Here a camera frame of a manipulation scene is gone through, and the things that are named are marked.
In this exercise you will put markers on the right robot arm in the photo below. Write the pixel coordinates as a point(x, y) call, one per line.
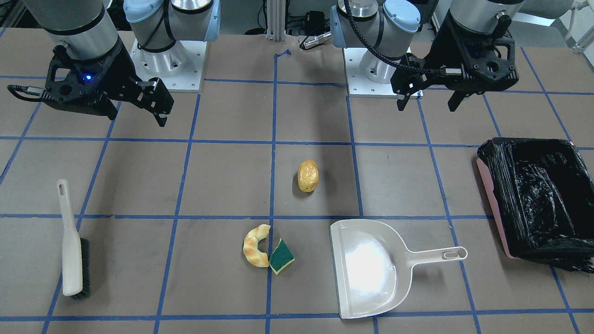
point(86, 29)

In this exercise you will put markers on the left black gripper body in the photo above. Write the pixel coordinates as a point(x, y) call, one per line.
point(434, 59)

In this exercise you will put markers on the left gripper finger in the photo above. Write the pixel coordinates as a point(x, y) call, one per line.
point(402, 100)
point(456, 99)

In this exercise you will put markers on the pink bin with black bag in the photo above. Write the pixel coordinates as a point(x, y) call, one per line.
point(541, 195)

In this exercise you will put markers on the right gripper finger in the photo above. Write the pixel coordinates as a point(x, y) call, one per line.
point(161, 117)

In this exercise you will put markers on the beige hand brush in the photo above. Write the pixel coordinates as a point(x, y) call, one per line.
point(75, 250)

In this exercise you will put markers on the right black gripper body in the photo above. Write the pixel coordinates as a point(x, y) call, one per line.
point(117, 69)

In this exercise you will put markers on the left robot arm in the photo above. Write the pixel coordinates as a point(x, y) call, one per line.
point(386, 30)

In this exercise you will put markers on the toy croissant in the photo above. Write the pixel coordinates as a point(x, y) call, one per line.
point(251, 251)

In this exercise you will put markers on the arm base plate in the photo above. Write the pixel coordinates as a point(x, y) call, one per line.
point(366, 75)
point(180, 68)

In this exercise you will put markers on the yellow toy potato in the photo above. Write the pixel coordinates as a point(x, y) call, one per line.
point(308, 176)

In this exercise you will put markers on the green yellow sponge piece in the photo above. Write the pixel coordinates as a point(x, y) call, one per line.
point(281, 257)

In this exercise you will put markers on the beige plastic dustpan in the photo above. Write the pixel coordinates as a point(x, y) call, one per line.
point(373, 266)

